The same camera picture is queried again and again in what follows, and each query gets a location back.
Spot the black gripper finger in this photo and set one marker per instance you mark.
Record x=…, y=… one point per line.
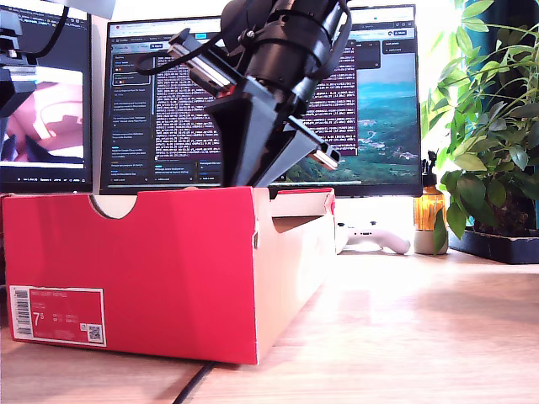
x=14, y=92

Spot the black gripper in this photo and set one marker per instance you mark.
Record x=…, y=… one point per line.
x=282, y=67

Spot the red shoebox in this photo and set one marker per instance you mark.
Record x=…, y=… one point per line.
x=147, y=273

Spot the small computer monitor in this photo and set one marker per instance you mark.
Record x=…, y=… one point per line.
x=46, y=126

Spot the wide computer monitor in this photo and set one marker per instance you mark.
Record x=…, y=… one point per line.
x=379, y=126

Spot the white game controller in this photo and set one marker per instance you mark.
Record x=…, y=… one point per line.
x=391, y=244

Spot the amber pump bottle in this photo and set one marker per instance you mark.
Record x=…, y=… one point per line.
x=427, y=210

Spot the small white pot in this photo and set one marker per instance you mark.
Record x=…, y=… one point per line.
x=423, y=243

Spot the green leafy plant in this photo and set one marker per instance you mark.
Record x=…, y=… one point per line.
x=497, y=139

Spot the black planter tray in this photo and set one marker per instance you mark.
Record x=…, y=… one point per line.
x=497, y=248

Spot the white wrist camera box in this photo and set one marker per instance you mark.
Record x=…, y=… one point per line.
x=90, y=8

